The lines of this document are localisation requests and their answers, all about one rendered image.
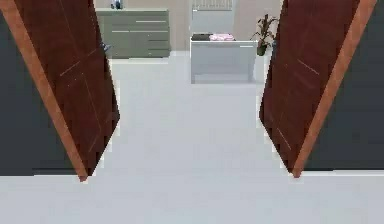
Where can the dark blue perfume bottle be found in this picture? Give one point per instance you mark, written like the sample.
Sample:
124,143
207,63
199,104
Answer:
117,4

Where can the white desk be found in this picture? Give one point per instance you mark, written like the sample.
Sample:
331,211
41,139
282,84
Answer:
222,55

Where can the black flat object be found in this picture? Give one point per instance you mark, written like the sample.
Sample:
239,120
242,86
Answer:
200,37

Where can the pink folded cloth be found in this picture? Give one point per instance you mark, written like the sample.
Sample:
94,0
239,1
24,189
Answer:
221,37

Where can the grey-green chest of drawers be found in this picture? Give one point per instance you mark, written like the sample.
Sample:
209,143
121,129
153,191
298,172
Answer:
140,33

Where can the green house plant in pot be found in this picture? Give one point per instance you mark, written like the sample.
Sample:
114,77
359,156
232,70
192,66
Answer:
264,33

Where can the dark brown room door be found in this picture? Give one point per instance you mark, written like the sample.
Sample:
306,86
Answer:
76,76
300,83

